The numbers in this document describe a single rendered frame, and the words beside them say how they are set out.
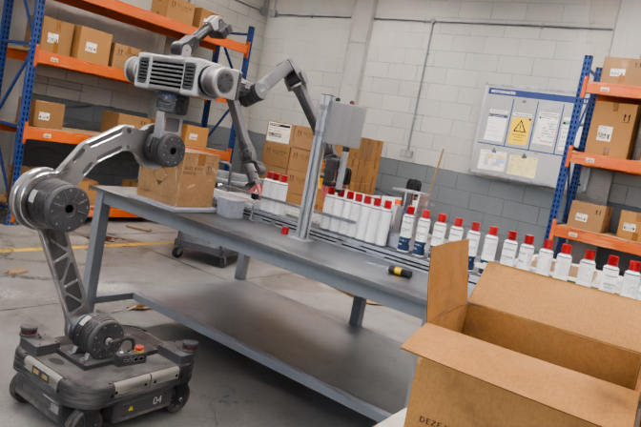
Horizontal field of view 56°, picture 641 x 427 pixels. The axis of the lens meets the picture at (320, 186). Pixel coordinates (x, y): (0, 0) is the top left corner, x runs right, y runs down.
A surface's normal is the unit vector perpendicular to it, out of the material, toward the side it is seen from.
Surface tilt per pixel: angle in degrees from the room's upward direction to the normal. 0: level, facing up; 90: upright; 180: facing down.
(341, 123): 90
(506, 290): 37
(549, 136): 90
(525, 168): 90
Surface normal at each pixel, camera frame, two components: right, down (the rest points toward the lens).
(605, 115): -0.58, -0.06
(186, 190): 0.80, 0.20
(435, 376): -0.41, 0.00
